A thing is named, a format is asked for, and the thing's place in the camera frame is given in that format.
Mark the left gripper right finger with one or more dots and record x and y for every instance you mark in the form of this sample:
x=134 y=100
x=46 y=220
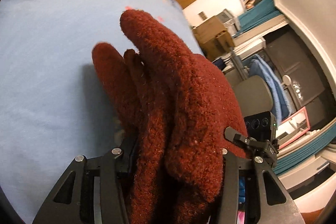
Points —
x=266 y=199

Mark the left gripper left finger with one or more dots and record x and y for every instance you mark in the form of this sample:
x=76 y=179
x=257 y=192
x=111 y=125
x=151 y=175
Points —
x=71 y=200

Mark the dark red knit sweater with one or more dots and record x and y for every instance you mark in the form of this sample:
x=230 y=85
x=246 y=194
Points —
x=177 y=104

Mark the grey chair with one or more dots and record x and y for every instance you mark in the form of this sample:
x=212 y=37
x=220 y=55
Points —
x=252 y=94

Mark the pink framed box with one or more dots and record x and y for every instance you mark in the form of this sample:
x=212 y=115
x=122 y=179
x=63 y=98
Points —
x=293 y=128

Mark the light blue towel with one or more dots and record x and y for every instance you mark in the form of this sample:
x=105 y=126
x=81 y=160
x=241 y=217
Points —
x=281 y=107

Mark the wooden bedside cabinet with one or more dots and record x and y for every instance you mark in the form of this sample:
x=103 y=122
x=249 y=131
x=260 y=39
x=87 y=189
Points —
x=213 y=38

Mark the white printer box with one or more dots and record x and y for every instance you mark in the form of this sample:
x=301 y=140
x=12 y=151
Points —
x=230 y=22

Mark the teal curtain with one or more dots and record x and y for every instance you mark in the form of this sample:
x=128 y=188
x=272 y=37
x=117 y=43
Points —
x=261 y=13

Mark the blue dinosaur bed sheet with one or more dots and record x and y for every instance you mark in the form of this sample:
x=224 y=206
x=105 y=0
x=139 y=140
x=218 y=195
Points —
x=53 y=106

